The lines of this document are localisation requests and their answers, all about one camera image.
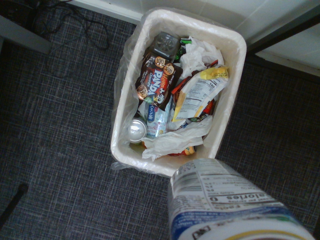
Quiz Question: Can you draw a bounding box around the silver drink can blue print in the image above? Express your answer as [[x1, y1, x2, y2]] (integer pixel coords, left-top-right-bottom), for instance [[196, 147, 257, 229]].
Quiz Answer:
[[166, 157, 316, 240]]

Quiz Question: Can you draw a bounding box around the plain silver can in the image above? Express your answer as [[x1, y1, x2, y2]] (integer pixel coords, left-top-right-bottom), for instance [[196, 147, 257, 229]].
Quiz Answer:
[[127, 117, 148, 146]]

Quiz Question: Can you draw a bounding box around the clear plastic bin liner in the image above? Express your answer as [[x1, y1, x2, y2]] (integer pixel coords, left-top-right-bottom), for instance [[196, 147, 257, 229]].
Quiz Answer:
[[109, 6, 248, 174]]

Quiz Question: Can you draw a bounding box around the cream plastic trash bin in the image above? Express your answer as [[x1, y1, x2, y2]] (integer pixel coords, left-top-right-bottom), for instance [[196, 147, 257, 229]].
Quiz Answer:
[[110, 8, 248, 177]]

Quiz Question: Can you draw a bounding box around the large crumpled white tissue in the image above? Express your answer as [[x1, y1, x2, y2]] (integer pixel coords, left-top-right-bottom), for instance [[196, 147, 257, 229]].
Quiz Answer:
[[141, 122, 213, 162]]

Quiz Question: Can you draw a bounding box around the brown Hello Panda snack bag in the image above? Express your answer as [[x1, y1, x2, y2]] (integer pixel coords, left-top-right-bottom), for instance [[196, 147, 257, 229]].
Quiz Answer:
[[134, 48, 184, 112]]

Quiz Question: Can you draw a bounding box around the orange snack wrapper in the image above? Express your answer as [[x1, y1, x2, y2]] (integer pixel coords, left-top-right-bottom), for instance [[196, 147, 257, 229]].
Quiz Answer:
[[168, 145, 197, 157]]

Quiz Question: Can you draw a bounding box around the white yellow snack bag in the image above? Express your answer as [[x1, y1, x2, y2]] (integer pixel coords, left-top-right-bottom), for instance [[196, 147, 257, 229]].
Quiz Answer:
[[171, 65, 230, 123]]

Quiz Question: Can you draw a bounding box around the red orange wrapper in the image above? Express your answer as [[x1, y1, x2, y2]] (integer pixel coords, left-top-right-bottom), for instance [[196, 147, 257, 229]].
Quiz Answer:
[[171, 59, 219, 121]]

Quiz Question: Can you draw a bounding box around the dark plastic jar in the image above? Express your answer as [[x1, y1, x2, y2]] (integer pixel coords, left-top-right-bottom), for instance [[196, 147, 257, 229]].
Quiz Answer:
[[151, 31, 181, 63]]

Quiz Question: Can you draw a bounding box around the green wrapper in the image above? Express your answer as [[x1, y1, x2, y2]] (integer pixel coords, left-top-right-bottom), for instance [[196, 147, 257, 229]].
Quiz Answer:
[[174, 37, 193, 63]]

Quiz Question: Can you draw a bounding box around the grey flat board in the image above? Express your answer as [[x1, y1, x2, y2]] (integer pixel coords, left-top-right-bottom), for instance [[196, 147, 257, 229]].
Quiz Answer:
[[0, 14, 52, 55]]

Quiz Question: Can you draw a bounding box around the thin black floor cable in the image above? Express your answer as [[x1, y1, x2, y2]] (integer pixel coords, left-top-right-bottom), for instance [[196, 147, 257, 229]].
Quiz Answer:
[[32, 0, 110, 78]]

